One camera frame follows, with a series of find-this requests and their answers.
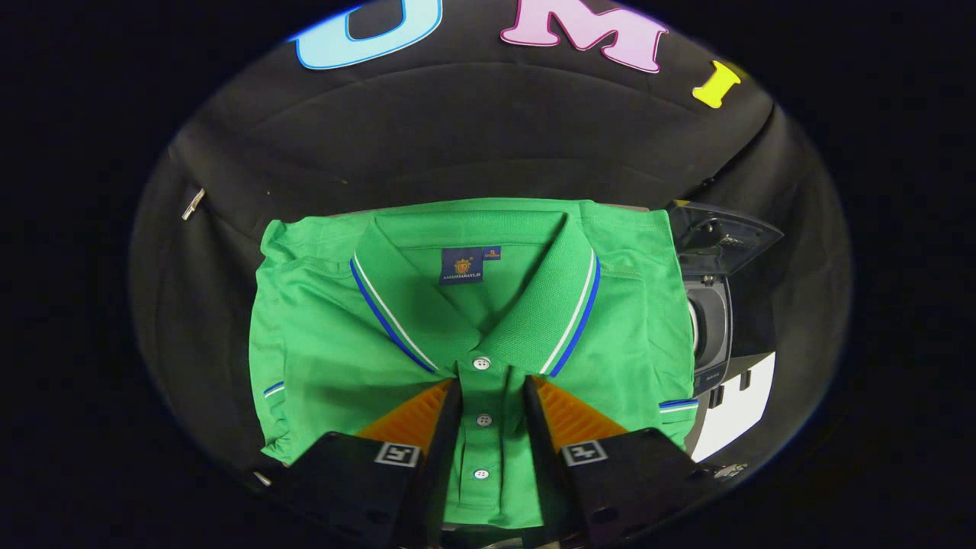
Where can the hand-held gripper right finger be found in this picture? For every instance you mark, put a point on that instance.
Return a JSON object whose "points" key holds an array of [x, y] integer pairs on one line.
{"points": [[543, 473]]}

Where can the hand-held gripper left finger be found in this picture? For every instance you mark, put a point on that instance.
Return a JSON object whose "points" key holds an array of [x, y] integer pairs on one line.
{"points": [[442, 473]]}

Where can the green polo shirt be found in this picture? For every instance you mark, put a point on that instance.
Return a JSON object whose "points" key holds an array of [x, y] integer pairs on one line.
{"points": [[343, 343]]}

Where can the black backdrop cloth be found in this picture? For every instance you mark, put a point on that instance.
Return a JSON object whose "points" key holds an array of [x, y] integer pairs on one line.
{"points": [[457, 130]]}

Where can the silver clip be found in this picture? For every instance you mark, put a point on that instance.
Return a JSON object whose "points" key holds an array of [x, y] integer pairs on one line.
{"points": [[193, 204]]}

